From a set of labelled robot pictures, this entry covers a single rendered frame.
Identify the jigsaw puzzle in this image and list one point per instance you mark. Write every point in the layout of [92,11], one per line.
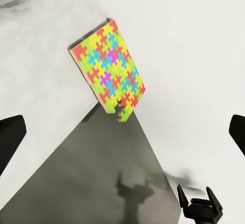
[110,70]

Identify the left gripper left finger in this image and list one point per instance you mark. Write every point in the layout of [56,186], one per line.
[12,132]

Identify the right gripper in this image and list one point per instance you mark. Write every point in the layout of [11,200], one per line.
[201,214]

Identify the desk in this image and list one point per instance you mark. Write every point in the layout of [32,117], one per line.
[77,164]

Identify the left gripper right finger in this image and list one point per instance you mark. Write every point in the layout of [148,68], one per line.
[237,131]

